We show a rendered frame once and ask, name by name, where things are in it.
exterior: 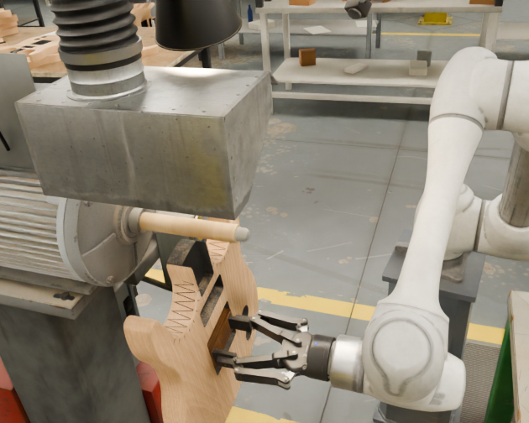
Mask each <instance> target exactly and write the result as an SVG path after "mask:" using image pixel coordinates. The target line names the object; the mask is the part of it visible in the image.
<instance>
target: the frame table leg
mask: <svg viewBox="0 0 529 423"><path fill-rule="evenodd" d="M514 411H515V409H514V395H513V381H512V366H511V340H510V323H509V317H508V320H507V323H506V328H505V334H504V337H503V341H502V345H501V349H500V355H499V359H498V363H497V366H496V370H495V376H494V380H493V384H492V387H491V391H490V397H489V401H488V405H487V409H486V412H485V416H484V423H511V420H512V417H513V414H514Z"/></svg>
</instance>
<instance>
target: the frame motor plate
mask: <svg viewBox="0 0 529 423"><path fill-rule="evenodd" d="M103 288H104V287H103V286H98V287H97V288H96V289H95V290H94V291H93V292H92V293H91V294H90V295H85V294H81V293H76V292H72V291H68V290H60V289H56V288H51V287H46V286H42V285H34V284H30V283H25V282H21V281H17V280H12V279H4V278H0V304H2V305H6V306H13V307H17V308H21V309H25V310H29V311H36V312H40V313H45V314H48V315H52V316H59V317H64V318H68V319H72V320H75V319H76V318H77V317H78V316H79V315H80V314H81V313H82V312H83V311H84V310H85V308H86V307H87V306H88V305H89V304H90V303H91V302H92V300H93V299H94V298H95V297H96V296H97V295H98V293H99V292H100V291H101V290H102V289H103Z"/></svg>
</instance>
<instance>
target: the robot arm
mask: <svg viewBox="0 0 529 423"><path fill-rule="evenodd" d="M512 66H513V68H512ZM511 71H512V72H511ZM509 85H510V86H509ZM508 90H509V91H508ZM507 94H508V96H507ZM506 99H507V100H506ZM503 118H504V119H503ZM502 122H503V124H502ZM501 127H502V129H501ZM486 130H503V131H509V132H511V133H512V135H513V137H514V139H515V143H514V147H513V150H512V154H511V161H510V164H509V169H508V172H507V176H506V179H505V186H504V190H503V193H502V194H501V195H499V196H497V197H496V198H495V199H494V200H493V201H487V200H482V199H480V198H478V197H477V196H474V193H473V191H472V190H471V189H470V188H469V187H468V186H467V185H465V184H464V177H465V176H466V173H467V170H468V167H469V165H470V162H471V160H472V158H473V156H474V152H475V150H476V148H477V146H478V144H479V141H480V139H481V137H482V133H483V131H486ZM482 201H483V202H482ZM477 229H478V230H477ZM395 251H397V252H399V253H403V254H405V255H406V258H405V261H404V263H403V264H402V266H401V268H402V270H401V274H400V277H399V279H398V282H397V284H396V287H395V289H394V290H393V292H392V293H391V294H390V295H389V296H387V297H386V298H384V299H383V300H379V301H378V303H377V306H376V308H375V310H374V314H373V315H372V317H371V320H370V322H369V324H368V326H367V328H366V330H365V333H364V338H361V337H352V336H348V335H343V334H340V335H339V336H338V337H337V340H336V338H335V337H329V336H324V335H320V334H316V335H312V334H310V333H309V332H308V329H309V326H308V320H307V319H306V318H294V317H290V316H285V315H281V314H278V313H274V312H272V311H266V310H262V309H258V310H257V313H256V315H255V316H243V315H236V316H229V317H228V322H229V325H230V328H232V329H237V330H241V331H246V332H251V331H252V330H257V331H259V332H261V333H263V334H265V335H266V336H267V337H270V338H272V339H274V340H275V341H277V342H279V343H280V344H281V345H282V347H281V349H280V351H279V352H273V353H272V354H267V355H259V356H250V357H242V358H238V356H237V353H236V352H229V351H223V350H219V349H215V348H214V350H213V352H212V355H213V357H214V360H215V362H217V365H219V366H221V367H225V368H233V372H234V375H235V378H236V380H238V381H243V382H250V383H257V384H270V385H277V386H279V387H281V388H282V389H285V390H289V389H290V388H291V382H292V380H293V378H294V377H297V376H301V375H304V376H307V377H308V378H310V379H318V380H321V381H326V382H328V381H329V380H330V383H331V385H332V387H334V388H337V389H344V390H348V391H353V392H356V393H358V394H367V395H369V396H371V397H374V398H376V399H377V400H379V401H381V402H384V403H386V404H389V405H394V406H398V407H402V408H406V409H411V410H422V411H429V412H435V411H447V410H456V409H457V408H458V407H459V406H460V405H461V403H462V401H463V398H464V392H465V386H466V369H465V366H464V363H463V361H462V360H460V359H459V358H457V357H455V356H454V355H452V354H451V353H449V352H448V323H449V319H448V317H447V316H446V315H445V314H444V312H443V311H442V309H441V307H440V305H439V300H438V291H439V282H440V278H441V279H447V280H450V281H452V282H454V283H457V284H460V283H462V282H463V279H464V276H463V271H464V266H465V263H466V260H467V257H468V256H469V255H470V254H471V252H472V251H475V252H479V253H484V254H488V255H491V256H496V257H500V258H504V259H514V260H521V261H529V60H524V61H514V64H513V60H499V59H497V56H496V55H495V54H494V53H492V52H491V51H489V50H487V49H486V48H483V47H478V46H472V47H467V48H464V49H462V50H460V51H458V52H457V53H456V54H455V55H454V56H453V57H452V58H451V60H450V61H449V62H448V63H447V65H446V67H445V68H444V70H443V73H442V74H441V76H440V78H439V80H438V82H437V86H436V89H435V92H434V94H433V98H432V104H431V107H430V118H429V126H428V161H427V179H426V184H425V189H424V193H423V194H422V197H421V199H420V201H419V203H418V205H417V208H416V213H415V218H414V225H413V233H412V236H411V241H410V242H409V243H400V242H398V243H396V246H395ZM272 325H273V326H272ZM275 326H278V327H282V328H285V329H288V330H292V331H296V332H299V333H297V334H294V335H292V334H290V333H289V332H287V331H285V330H283V331H282V330H281V329H279V328H277V327H275ZM252 327H253V328H252ZM278 359H279V360H280V361H278ZM263 368H275V369H280V368H285V369H286V370H287V371H288V373H285V372H282V373H278V372H274V371H267V370H260V369H263Z"/></svg>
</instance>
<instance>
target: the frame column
mask: <svg viewBox="0 0 529 423"><path fill-rule="evenodd" d="M0 358H1V359H2V361H3V365H4V367H5V368H6V370H7V372H8V375H9V378H10V379H11V381H12V383H13V386H14V388H15V390H16V392H17V394H18V397H19V399H20V401H21V403H22V405H23V407H24V409H25V412H26V414H27V416H28V418H29V420H30V423H151V422H150V418H149V413H148V410H147V407H146V404H145V401H144V395H143V392H142V389H141V386H140V382H139V377H138V374H137V371H136V367H135V365H134V359H133V356H132V353H131V350H130V348H129V346H128V343H127V340H126V337H125V334H124V329H123V320H122V317H121V313H120V310H119V307H118V302H117V298H116V295H115V292H114V289H113V286H110V287H104V288H103V289H102V290H101V291H100V292H99V293H98V295H97V296H96V297H95V298H94V299H93V300H92V302H91V303H90V304H89V305H88V306H87V307H86V308H85V310H84V311H83V312H82V313H81V314H80V315H79V316H78V317H77V318H76V319H75V320H72V319H68V318H64V317H59V316H52V315H48V314H45V313H40V312H36V311H29V310H25V309H21V308H17V307H13V306H9V305H2V304H0Z"/></svg>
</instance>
